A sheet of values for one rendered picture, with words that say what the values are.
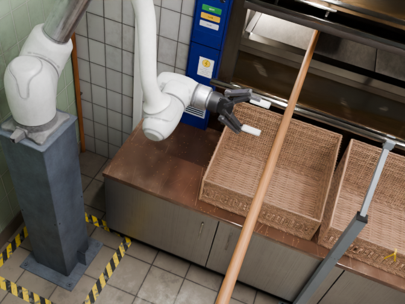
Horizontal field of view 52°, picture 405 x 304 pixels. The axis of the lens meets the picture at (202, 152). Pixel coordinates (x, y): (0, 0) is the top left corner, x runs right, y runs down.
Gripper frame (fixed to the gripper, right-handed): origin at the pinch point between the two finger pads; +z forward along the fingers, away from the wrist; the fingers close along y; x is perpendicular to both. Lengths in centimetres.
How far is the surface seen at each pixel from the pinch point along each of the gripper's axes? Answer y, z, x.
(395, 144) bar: 1, 49, -14
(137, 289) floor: 119, -32, 25
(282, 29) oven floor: 1, -8, -69
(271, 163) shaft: -2.1, 8.5, 21.6
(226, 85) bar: 1.8, -18.0, -13.8
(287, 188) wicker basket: 59, 22, -27
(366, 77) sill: 1, 35, -52
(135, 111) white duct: 67, -73, -49
